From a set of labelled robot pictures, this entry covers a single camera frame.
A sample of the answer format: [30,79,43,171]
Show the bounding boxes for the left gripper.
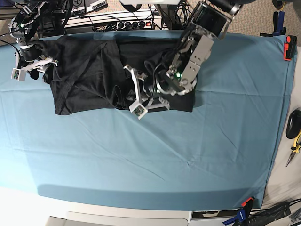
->
[123,64,170,111]

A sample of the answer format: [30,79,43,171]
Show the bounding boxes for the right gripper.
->
[14,44,58,84]

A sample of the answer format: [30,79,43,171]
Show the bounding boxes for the black T-shirt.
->
[35,35,200,116]

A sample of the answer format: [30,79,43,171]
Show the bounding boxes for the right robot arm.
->
[9,0,73,84]

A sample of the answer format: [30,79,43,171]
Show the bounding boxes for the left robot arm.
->
[124,0,244,118]

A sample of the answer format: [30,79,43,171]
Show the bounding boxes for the teal table cloth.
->
[0,33,297,210]

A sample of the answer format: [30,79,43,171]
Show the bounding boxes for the white power strip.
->
[103,19,163,31]

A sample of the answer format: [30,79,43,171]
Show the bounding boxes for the orange clamp bottom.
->
[241,196,255,210]

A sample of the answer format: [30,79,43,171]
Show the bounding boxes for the black computer mouse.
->
[286,109,301,139]

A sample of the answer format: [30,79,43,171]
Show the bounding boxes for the blue clamp bottom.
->
[223,209,246,226]

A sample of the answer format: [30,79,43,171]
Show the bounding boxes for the orange black clamp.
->
[284,35,297,61]

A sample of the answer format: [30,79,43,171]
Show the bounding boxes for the blue spring clamp top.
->
[272,11,286,36]

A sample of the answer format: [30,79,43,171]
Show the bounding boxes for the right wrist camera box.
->
[11,68,27,81]

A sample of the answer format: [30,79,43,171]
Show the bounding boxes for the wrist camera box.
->
[129,102,148,120]
[11,68,27,81]

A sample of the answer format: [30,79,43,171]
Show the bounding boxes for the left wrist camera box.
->
[129,102,148,120]

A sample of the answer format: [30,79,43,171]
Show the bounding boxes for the yellow handled pliers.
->
[286,134,301,167]

